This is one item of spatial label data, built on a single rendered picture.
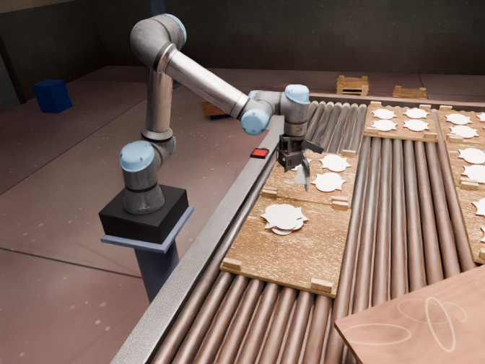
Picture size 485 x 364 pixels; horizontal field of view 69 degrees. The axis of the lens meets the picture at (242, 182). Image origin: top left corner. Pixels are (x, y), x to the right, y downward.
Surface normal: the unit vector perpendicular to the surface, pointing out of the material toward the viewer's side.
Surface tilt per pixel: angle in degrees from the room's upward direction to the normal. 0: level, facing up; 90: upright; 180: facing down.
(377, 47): 90
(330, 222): 0
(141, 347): 0
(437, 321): 0
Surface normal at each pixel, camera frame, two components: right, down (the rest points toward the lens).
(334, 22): -0.29, 0.52
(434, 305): -0.05, -0.84
